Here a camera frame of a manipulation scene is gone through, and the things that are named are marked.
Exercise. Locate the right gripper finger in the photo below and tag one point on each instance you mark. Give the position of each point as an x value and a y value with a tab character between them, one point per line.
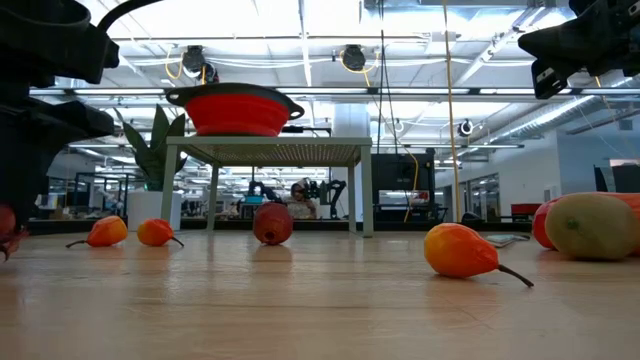
550	80
565	45

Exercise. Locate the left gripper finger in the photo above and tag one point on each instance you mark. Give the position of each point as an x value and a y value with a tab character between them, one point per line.
40	130

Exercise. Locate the dark red pomegranate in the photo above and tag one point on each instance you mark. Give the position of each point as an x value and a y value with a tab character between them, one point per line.
5	222
272	222

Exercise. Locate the orange toy pear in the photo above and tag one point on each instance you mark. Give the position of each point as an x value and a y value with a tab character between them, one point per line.
155	232
460	250
107	231

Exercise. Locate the red orange mango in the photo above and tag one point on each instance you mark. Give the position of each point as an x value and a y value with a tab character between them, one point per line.
540	225

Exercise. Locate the red collapsible bowl grey rim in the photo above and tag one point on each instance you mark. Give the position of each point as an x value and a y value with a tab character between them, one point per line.
237	115

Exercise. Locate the background black robot arm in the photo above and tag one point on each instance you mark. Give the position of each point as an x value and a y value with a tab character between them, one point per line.
260	189
334	192

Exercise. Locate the dark computer monitor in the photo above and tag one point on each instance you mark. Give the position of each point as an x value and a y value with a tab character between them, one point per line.
627	177

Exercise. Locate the red storage bin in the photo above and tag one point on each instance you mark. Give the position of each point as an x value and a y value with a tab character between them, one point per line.
525	209

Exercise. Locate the snake plant in white pot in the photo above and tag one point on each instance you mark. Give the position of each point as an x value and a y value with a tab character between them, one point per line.
150	205

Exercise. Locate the black equipment cabinet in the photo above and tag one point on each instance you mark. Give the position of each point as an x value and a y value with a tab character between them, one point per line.
400	172

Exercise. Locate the person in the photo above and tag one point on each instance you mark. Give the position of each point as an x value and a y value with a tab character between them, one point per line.
302	207

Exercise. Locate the black aluminium rig frame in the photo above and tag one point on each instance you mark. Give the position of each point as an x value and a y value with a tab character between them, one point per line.
400	226

